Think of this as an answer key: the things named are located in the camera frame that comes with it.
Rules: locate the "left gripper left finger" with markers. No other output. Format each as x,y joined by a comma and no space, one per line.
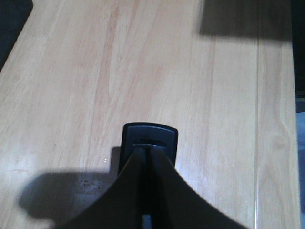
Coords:
120,207

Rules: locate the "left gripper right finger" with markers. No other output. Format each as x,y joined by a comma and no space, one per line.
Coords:
175,205

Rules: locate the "black stapler with orange button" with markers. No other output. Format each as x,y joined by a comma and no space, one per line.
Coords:
145,135

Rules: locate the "wooden desk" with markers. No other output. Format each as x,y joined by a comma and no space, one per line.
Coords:
220,71

